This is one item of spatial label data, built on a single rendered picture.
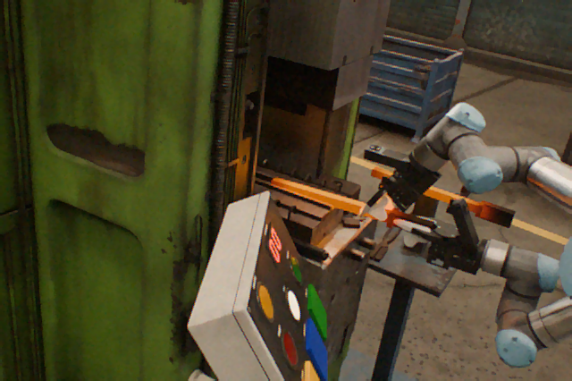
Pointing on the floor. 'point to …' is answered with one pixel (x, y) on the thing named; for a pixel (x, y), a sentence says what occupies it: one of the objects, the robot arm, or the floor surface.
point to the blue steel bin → (411, 83)
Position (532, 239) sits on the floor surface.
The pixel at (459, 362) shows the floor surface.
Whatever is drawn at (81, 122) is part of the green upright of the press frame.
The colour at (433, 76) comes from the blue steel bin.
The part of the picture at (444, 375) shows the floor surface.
